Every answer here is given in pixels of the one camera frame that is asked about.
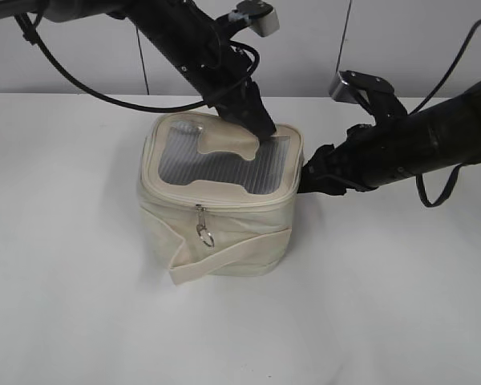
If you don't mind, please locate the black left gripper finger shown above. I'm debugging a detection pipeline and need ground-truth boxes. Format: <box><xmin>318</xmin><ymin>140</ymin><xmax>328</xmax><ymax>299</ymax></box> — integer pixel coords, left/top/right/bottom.
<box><xmin>218</xmin><ymin>82</ymin><xmax>276</xmax><ymax>140</ymax></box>

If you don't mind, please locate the cream canvas zipper bag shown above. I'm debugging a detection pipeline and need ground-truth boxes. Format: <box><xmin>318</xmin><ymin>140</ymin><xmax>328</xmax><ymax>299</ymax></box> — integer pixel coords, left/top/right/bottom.
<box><xmin>137</xmin><ymin>112</ymin><xmax>304</xmax><ymax>285</ymax></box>

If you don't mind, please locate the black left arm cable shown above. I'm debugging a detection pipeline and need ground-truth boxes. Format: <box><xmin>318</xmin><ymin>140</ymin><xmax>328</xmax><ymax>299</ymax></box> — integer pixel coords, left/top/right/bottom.
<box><xmin>14</xmin><ymin>11</ymin><xmax>209</xmax><ymax>112</ymax></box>

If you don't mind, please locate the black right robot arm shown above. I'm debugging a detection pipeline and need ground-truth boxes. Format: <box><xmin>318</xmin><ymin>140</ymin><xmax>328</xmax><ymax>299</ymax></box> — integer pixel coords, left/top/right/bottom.
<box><xmin>298</xmin><ymin>81</ymin><xmax>481</xmax><ymax>196</ymax></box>

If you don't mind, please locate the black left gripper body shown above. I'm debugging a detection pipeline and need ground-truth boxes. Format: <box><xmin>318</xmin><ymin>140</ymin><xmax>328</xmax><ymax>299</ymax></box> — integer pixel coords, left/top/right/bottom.
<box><xmin>143</xmin><ymin>11</ymin><xmax>260</xmax><ymax>108</ymax></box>

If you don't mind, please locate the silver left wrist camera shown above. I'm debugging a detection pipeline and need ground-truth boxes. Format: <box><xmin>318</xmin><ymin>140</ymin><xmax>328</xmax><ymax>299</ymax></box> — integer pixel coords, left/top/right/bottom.
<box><xmin>227</xmin><ymin>1</ymin><xmax>280</xmax><ymax>38</ymax></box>

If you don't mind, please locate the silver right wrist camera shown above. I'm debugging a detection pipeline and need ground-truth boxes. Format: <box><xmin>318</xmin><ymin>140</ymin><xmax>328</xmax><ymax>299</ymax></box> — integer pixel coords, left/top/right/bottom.
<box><xmin>329</xmin><ymin>71</ymin><xmax>408</xmax><ymax>124</ymax></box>

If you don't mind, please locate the metal zipper pull ring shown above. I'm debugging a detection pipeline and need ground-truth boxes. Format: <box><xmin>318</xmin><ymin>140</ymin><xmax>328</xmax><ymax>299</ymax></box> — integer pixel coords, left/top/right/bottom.
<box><xmin>195</xmin><ymin>203</ymin><xmax>216</xmax><ymax>249</ymax></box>

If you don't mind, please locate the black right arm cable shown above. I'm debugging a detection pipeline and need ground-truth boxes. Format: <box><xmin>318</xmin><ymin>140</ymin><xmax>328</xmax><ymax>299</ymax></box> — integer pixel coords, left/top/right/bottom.
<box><xmin>408</xmin><ymin>16</ymin><xmax>481</xmax><ymax>208</ymax></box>

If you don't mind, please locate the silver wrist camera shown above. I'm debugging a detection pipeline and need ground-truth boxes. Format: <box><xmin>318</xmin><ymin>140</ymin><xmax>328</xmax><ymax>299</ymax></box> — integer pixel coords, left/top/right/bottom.
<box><xmin>329</xmin><ymin>71</ymin><xmax>408</xmax><ymax>124</ymax></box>
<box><xmin>227</xmin><ymin>1</ymin><xmax>280</xmax><ymax>38</ymax></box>

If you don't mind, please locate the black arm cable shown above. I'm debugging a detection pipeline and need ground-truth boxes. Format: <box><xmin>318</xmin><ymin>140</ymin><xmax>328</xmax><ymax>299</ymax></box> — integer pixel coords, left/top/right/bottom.
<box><xmin>408</xmin><ymin>16</ymin><xmax>481</xmax><ymax>208</ymax></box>
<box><xmin>14</xmin><ymin>11</ymin><xmax>209</xmax><ymax>112</ymax></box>

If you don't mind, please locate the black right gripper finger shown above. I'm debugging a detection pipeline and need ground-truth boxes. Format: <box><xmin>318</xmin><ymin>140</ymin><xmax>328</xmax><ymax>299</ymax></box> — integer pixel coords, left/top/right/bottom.
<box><xmin>298</xmin><ymin>144</ymin><xmax>347</xmax><ymax>196</ymax></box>

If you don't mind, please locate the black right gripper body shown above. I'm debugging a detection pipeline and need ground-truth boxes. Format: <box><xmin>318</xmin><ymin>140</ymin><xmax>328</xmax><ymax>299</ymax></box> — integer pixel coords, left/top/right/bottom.
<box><xmin>328</xmin><ymin>120</ymin><xmax>409</xmax><ymax>192</ymax></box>

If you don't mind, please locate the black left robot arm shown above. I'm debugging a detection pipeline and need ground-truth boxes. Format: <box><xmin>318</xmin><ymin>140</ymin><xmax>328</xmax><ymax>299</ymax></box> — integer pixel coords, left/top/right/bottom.
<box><xmin>0</xmin><ymin>1</ymin><xmax>279</xmax><ymax>141</ymax></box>

